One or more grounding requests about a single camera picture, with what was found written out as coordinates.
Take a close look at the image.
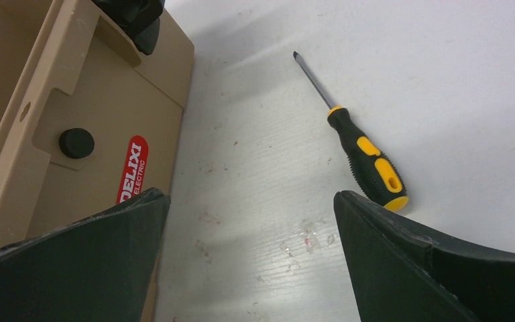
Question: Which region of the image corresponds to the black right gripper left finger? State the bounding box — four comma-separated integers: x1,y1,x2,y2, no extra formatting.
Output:
0,188,170,321

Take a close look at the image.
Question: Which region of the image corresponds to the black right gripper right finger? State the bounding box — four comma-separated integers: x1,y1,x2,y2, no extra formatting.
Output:
333,191,515,321

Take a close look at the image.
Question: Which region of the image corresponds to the yellow black screwdriver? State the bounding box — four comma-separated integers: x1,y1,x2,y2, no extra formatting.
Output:
292,52,409,211

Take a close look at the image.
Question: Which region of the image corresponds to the tan plastic toolbox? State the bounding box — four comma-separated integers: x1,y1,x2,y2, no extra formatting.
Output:
0,0,195,322

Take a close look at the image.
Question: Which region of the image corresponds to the black toolbox latch near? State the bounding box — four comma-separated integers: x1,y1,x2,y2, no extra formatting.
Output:
93,0,166,56

